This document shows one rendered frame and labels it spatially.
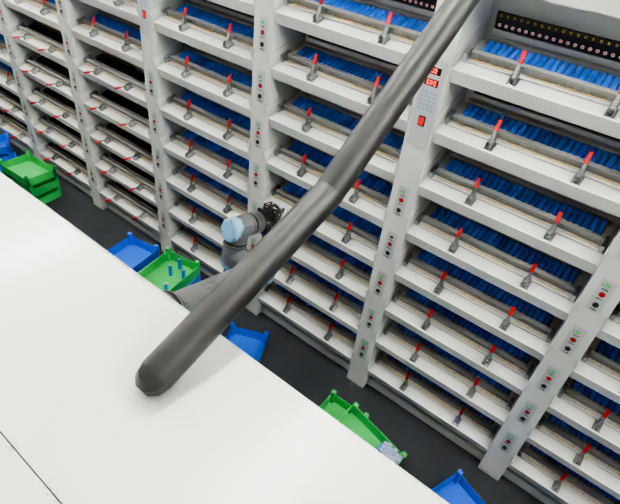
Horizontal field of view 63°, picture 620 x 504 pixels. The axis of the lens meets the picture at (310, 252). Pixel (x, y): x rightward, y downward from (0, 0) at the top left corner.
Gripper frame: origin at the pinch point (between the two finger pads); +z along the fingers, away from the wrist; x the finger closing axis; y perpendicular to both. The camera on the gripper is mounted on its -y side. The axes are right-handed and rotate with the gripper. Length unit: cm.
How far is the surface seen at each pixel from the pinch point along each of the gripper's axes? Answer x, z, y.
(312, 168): -2.0, 6.9, 21.7
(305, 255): -6.9, 11.9, -20.1
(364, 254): -37.2, 5.6, -1.6
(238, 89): 42, 3, 41
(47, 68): 209, 13, 3
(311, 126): -0.8, 0.4, 39.9
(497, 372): -102, 10, -21
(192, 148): 73, 11, 2
